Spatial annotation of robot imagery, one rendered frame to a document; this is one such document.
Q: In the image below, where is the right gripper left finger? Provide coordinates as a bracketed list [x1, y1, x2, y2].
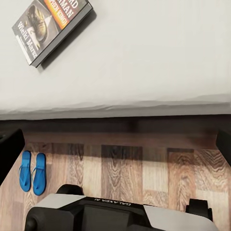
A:
[0, 128, 25, 186]

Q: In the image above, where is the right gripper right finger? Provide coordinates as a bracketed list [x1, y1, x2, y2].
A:
[216, 128, 231, 167]

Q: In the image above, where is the hardback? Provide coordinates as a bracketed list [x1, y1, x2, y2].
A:
[12, 0, 93, 68]

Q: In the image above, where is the sandal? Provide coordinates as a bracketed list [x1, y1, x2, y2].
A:
[19, 151, 31, 192]
[32, 153, 46, 196]

